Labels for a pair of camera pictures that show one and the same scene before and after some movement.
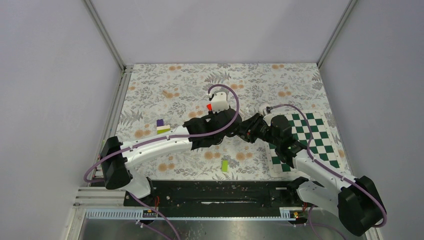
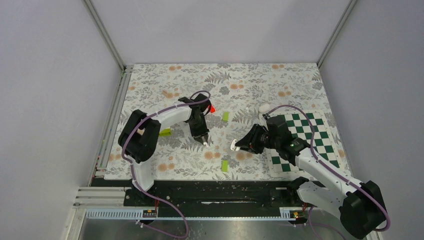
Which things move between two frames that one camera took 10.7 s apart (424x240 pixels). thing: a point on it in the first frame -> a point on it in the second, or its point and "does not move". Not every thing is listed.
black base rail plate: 257,194 does not move
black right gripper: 247,130 -> 249,141
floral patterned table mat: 176,92 does not move
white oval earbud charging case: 262,109 does not move
